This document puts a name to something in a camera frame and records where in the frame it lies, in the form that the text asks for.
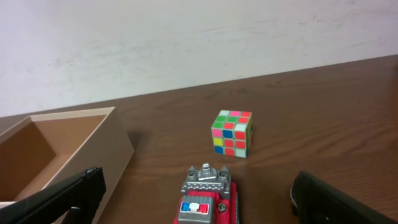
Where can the open cardboard box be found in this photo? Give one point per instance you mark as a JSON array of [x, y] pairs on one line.
[[41, 150]]

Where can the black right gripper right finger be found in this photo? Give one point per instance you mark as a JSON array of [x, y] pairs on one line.
[[315, 202]]

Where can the multicolour puzzle cube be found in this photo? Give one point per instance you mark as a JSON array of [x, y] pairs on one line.
[[232, 133]]

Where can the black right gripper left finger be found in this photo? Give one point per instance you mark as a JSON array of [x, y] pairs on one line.
[[77, 198]]

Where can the red grey toy fire truck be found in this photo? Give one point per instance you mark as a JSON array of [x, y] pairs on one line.
[[209, 196]]

